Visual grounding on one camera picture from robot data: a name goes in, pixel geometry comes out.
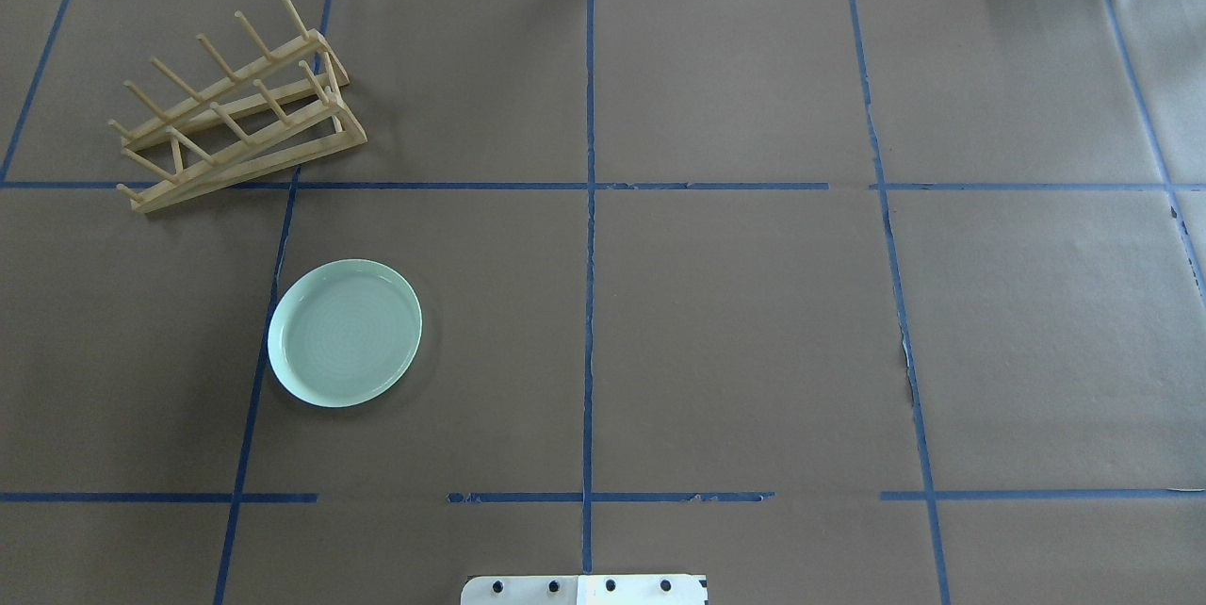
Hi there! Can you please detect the light green ceramic plate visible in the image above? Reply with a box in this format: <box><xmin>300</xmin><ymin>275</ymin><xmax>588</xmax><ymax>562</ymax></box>
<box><xmin>267</xmin><ymin>260</ymin><xmax>425</xmax><ymax>409</ymax></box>

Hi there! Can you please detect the wooden dish rack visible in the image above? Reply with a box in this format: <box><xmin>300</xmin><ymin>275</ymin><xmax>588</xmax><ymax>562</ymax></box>
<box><xmin>107</xmin><ymin>0</ymin><xmax>367</xmax><ymax>215</ymax></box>

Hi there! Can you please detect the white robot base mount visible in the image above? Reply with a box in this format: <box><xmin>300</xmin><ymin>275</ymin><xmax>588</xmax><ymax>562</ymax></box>
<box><xmin>459</xmin><ymin>574</ymin><xmax>709</xmax><ymax>604</ymax></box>

